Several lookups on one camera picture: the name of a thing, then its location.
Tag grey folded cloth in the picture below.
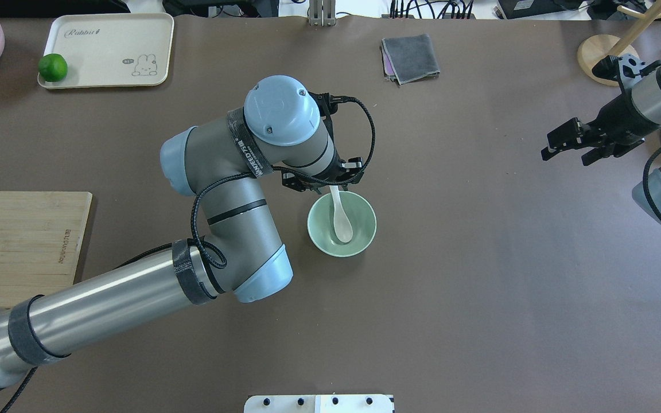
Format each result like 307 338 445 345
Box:
380 33 441 85

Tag wooden stand with base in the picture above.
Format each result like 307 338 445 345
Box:
577 1 661 87

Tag green ceramic bowl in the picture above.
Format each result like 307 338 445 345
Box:
306 191 377 257

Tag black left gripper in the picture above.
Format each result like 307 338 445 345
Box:
282 157 364 194

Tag green lime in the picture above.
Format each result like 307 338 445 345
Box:
38 54 68 82

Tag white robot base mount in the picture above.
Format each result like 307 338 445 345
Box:
243 393 396 412

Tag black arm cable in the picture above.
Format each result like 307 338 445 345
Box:
190 95 376 270

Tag white ceramic spoon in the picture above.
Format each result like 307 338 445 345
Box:
330 186 353 244

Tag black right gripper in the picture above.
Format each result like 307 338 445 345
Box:
541 103 646 166

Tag wooden cutting board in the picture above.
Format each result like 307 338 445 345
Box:
0 191 92 308

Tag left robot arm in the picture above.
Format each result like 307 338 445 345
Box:
0 75 371 391

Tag cream tray with cartoon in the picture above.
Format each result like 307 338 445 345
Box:
37 13 175 89

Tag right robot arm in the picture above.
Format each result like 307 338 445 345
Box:
541 54 661 219

